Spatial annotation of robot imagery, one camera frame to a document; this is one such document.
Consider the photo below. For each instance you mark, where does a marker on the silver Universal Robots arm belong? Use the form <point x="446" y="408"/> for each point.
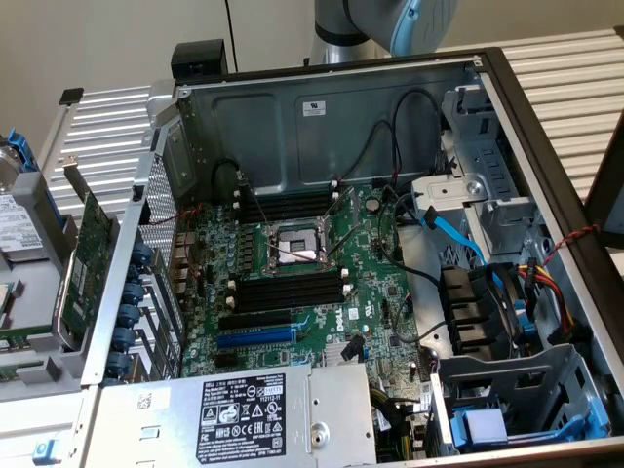
<point x="361" y="24"/>

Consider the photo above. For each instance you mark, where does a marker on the black RAM slot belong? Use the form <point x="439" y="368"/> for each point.
<point x="292" y="208"/>
<point x="292" y="287"/>
<point x="292" y="214"/>
<point x="292" y="195"/>
<point x="292" y="302"/>
<point x="292" y="202"/>
<point x="292" y="295"/>
<point x="292" y="280"/>

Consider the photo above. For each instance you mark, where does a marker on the CPU socket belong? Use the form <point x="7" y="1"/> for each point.
<point x="295" y="246"/>

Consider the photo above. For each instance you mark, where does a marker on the round coin battery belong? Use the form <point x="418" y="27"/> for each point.
<point x="373" y="203"/>

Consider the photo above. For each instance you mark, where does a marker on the green Dell motherboard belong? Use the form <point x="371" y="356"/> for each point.
<point x="375" y="292"/>

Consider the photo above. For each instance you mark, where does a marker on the long black expansion slot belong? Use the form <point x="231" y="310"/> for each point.
<point x="256" y="319"/>

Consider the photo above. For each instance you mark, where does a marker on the blue expansion slot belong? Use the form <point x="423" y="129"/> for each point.
<point x="256" y="337"/>

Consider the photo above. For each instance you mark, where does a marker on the open metal PC case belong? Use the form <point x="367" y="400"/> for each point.
<point x="253" y="131"/>

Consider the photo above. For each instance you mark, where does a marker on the silver finned chipset heatsink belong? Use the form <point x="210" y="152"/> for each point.
<point x="334" y="353"/>

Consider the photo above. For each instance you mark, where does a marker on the short black expansion slot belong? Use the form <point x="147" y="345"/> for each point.
<point x="230" y="360"/>

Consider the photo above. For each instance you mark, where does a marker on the silver metal disk bay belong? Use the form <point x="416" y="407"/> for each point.
<point x="468" y="190"/>

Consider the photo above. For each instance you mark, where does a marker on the blue card retention clip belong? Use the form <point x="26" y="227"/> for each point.
<point x="129" y="315"/>
<point x="136" y="274"/>
<point x="132" y="294"/>
<point x="117" y="363"/>
<point x="113" y="381"/>
<point x="123" y="339"/>
<point x="142" y="253"/>

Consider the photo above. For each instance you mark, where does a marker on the black fan with shroud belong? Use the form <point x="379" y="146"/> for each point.
<point x="468" y="312"/>

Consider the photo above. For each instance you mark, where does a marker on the silver aluminium corner block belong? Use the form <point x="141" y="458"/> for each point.
<point x="161" y="105"/>

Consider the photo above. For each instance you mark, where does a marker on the black box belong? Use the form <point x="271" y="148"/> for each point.
<point x="197" y="58"/>

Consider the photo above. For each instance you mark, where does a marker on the grey metal disk cage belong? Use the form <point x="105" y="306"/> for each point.
<point x="487" y="370"/>

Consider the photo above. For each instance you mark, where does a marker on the green graphics card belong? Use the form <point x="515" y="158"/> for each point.
<point x="88" y="263"/>

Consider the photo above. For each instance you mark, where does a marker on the silver power supply unit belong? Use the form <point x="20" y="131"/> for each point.
<point x="170" y="419"/>

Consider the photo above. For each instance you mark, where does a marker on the lavender foam pad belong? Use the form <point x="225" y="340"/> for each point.
<point x="485" y="426"/>

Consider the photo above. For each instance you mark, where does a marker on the small black end cap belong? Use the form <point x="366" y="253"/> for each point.
<point x="71" y="96"/>

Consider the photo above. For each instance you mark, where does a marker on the silver hard disk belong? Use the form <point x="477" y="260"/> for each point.
<point x="17" y="229"/>

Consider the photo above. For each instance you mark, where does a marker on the dark flat panel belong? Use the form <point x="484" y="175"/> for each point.
<point x="612" y="195"/>

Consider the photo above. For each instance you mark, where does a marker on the blue plastic latch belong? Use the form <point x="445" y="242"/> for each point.
<point x="45" y="451"/>

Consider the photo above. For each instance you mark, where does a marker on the blue plastic drive bracket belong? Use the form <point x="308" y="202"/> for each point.
<point x="458" y="430"/>

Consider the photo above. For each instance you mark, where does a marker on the blue disk carrier bracket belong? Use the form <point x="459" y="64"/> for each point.
<point x="19" y="146"/>

